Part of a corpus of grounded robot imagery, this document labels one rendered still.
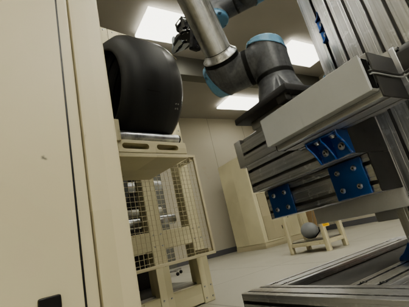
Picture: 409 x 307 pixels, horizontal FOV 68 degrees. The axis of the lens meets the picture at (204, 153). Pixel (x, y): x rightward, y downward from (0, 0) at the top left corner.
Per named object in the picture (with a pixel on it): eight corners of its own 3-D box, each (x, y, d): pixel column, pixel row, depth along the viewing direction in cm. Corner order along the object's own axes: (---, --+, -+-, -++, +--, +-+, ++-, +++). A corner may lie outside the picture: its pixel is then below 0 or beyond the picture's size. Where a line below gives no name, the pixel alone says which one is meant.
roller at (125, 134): (111, 128, 131) (110, 139, 132) (116, 131, 128) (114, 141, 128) (176, 134, 154) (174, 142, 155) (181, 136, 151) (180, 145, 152)
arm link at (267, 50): (291, 59, 86) (277, 21, 90) (247, 78, 91) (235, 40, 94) (296, 76, 97) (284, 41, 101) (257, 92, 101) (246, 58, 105)
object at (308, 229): (330, 250, 327) (307, 179, 349) (291, 254, 375) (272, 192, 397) (349, 244, 346) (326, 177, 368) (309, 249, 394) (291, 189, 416)
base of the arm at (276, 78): (320, 94, 89) (309, 64, 91) (283, 90, 81) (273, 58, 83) (284, 116, 101) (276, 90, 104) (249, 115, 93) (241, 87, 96)
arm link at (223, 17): (232, 4, 105) (228, -14, 111) (204, 19, 109) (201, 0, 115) (241, 21, 112) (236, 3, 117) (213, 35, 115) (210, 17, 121)
